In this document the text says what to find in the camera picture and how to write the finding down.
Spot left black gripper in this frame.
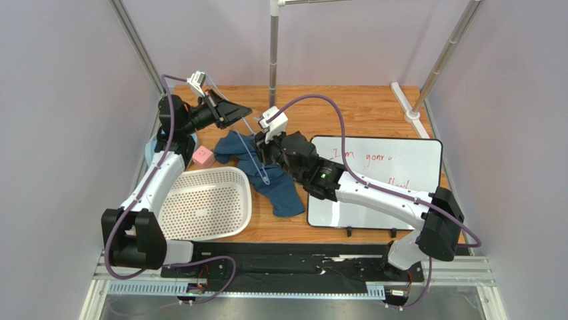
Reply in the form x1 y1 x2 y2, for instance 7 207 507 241
183 90 253 136

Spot dark blue t shirt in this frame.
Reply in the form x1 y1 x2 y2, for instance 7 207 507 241
213 131 305 217

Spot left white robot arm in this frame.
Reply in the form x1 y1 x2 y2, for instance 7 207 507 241
101 89 252 274

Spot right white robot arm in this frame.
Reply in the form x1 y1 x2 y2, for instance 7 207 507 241
251 132 464 271

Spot pink cube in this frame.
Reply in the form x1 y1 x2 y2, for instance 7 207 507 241
191 145 215 169

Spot white perforated plastic basket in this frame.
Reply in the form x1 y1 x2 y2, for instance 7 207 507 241
159 167 252 241

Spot light blue headphones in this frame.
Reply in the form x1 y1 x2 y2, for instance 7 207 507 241
145 130 200 167

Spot whiteboard with red writing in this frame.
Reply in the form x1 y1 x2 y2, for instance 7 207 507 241
307 135 443 230

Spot silver clothes rack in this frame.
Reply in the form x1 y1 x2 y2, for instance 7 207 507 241
269 0 482 123

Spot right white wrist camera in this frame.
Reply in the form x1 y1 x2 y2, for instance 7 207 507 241
258 106 288 143

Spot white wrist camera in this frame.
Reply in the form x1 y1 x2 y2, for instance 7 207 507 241
258 106 288 143
186 71 207 97

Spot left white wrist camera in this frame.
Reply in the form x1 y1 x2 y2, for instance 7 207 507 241
186 71 207 97

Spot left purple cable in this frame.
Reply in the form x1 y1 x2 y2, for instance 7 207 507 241
103 74 238 306

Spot purple cable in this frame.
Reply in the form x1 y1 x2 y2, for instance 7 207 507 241
266 93 482 310
103 74 238 306

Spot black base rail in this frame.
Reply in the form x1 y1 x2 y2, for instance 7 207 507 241
161 242 427 295

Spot left aluminium frame post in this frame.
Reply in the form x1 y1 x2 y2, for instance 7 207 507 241
109 0 165 95

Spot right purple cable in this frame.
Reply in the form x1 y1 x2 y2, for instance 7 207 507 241
266 93 482 310

